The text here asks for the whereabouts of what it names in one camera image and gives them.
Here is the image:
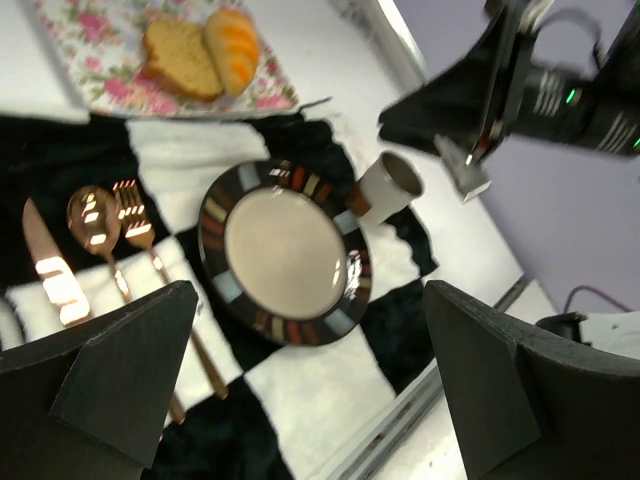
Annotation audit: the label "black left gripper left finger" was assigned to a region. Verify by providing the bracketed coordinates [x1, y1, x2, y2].
[1, 281, 198, 479]

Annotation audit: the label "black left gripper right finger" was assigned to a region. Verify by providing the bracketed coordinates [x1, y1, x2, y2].
[424, 280, 639, 479]

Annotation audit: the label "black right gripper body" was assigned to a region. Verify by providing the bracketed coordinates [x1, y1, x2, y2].
[469, 1, 615, 165]

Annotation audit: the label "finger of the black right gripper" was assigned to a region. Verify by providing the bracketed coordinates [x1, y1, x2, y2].
[379, 11, 505, 154]

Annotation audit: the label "metal serving tongs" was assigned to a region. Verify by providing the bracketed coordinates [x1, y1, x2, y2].
[434, 135, 491, 203]

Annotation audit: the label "orange striped croissant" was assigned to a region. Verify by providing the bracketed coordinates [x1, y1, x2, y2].
[203, 7, 261, 97]

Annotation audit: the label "brown bread slice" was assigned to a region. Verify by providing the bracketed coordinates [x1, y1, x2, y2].
[141, 16, 223, 102]

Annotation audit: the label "white metal cup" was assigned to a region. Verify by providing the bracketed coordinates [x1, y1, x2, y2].
[347, 151, 424, 225]

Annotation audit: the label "copper knife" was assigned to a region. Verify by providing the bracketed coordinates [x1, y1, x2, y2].
[22, 198, 93, 327]

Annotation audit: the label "copper spoon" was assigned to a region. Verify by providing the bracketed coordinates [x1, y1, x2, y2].
[65, 185, 187, 426]

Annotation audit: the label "copper fork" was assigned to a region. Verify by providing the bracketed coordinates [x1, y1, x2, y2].
[112, 180, 229, 399]

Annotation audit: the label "dark rimmed ceramic plate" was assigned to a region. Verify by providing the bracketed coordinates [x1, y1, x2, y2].
[197, 160, 373, 346]

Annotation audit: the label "floral rectangular tray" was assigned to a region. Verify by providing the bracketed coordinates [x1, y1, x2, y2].
[30, 1, 299, 118]

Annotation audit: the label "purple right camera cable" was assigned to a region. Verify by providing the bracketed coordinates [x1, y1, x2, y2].
[562, 284, 632, 316]

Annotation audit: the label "aluminium frame rail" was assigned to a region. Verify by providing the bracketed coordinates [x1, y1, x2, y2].
[309, 274, 531, 480]

